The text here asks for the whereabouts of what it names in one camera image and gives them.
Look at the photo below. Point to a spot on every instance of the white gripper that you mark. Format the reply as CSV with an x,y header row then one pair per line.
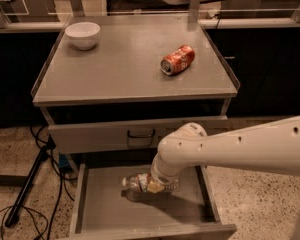
x,y
166,180

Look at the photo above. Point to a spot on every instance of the clear plastic water bottle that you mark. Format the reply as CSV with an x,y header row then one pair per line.
x,y
139,182

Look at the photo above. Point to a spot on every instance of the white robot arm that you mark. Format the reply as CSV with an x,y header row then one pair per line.
x,y
272,147

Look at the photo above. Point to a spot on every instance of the grey upper drawer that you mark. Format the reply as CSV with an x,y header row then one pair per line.
x,y
112,136

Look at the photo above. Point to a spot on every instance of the grey open middle drawer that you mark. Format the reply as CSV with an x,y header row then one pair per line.
x,y
105,210

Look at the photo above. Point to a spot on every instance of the grey cabinet with counter top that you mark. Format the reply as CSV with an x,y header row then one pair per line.
x,y
121,78

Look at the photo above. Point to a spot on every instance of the blue box under cabinet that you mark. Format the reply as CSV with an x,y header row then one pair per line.
x,y
63,163

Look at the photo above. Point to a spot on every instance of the black tripod leg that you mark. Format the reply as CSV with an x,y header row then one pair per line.
x,y
42,156

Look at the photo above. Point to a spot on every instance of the orange soda can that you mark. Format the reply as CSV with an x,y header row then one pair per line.
x,y
176,62

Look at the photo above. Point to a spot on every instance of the white ceramic bowl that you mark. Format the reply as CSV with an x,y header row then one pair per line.
x,y
83,35

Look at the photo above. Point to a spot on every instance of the clear acrylic barrier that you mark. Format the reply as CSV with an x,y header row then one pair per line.
x,y
217,11

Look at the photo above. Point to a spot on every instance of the black drawer handle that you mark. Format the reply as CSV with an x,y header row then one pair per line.
x,y
131,135

